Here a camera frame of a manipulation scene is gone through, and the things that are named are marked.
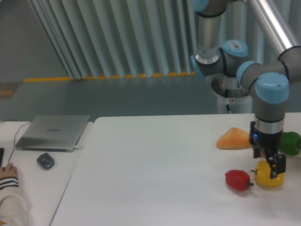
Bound green bell pepper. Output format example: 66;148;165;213
278;131;301;155

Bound red bell pepper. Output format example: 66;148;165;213
225;169;254;191

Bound folded grey partition screen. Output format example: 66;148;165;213
30;0;301;82

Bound orange triangular bread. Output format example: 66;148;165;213
216;128;252;150

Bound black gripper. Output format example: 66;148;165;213
249;121;286;179

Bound yellow bell pepper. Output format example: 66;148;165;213
251;161;285;187

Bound black cable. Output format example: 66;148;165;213
0;120;32;165

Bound silver laptop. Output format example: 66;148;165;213
15;115;89;152

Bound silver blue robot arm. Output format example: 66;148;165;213
191;0;301;178

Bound person's hand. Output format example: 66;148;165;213
0;163;18;179

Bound black phone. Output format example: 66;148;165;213
0;147;5;166

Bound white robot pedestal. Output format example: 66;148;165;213
211;73;252;114

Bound cream striped sleeve forearm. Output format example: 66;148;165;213
0;177;29;226

